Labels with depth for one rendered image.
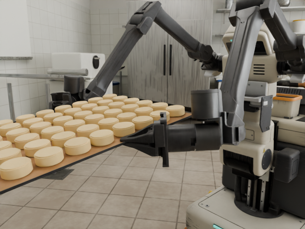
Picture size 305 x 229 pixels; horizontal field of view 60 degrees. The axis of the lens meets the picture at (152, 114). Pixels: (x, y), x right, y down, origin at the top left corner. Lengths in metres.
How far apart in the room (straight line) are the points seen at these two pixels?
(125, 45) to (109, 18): 4.66
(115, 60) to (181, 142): 0.61
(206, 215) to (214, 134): 1.12
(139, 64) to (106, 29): 1.44
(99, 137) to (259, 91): 0.88
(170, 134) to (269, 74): 0.82
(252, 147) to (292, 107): 0.38
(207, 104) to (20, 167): 0.35
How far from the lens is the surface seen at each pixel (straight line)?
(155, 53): 4.52
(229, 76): 0.66
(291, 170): 1.46
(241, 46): 0.71
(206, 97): 0.53
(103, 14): 5.77
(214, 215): 1.62
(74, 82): 1.00
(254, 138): 1.36
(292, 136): 1.56
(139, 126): 0.61
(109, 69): 1.05
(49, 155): 0.50
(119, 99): 0.86
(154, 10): 1.13
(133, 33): 1.09
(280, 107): 1.61
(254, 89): 1.29
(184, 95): 4.51
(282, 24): 0.99
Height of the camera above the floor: 1.14
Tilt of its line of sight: 12 degrees down
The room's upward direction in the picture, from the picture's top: straight up
